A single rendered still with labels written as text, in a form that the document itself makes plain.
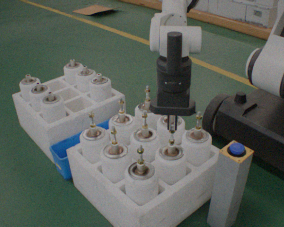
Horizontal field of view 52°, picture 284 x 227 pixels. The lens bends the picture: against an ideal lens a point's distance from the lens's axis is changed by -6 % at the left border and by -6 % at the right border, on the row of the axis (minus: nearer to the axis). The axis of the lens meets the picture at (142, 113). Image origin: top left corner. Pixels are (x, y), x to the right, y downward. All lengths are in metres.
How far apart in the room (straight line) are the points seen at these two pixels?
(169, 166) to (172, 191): 0.07
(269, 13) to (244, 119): 1.74
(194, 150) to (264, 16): 2.06
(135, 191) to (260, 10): 2.30
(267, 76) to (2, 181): 1.06
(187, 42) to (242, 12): 2.29
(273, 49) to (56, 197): 0.91
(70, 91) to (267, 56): 0.91
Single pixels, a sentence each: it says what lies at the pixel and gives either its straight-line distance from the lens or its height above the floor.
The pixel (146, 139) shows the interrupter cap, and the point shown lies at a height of 0.25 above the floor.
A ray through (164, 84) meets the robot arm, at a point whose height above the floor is 0.49.
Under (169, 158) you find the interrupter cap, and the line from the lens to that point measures 0.89.
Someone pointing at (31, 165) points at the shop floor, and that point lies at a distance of 1.34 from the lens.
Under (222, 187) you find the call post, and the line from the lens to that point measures 0.90.
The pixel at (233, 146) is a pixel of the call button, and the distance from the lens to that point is 0.83.
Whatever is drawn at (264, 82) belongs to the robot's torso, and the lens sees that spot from 1.00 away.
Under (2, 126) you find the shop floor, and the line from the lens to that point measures 1.65.
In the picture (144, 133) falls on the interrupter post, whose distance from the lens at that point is 0.97.
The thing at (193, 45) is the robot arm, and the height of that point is 0.60.
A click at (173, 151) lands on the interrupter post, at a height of 0.26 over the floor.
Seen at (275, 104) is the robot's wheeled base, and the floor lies 0.17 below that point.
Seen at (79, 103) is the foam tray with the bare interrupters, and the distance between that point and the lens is 1.39.
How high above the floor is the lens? 0.84
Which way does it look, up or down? 32 degrees down
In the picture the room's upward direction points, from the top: 2 degrees counter-clockwise
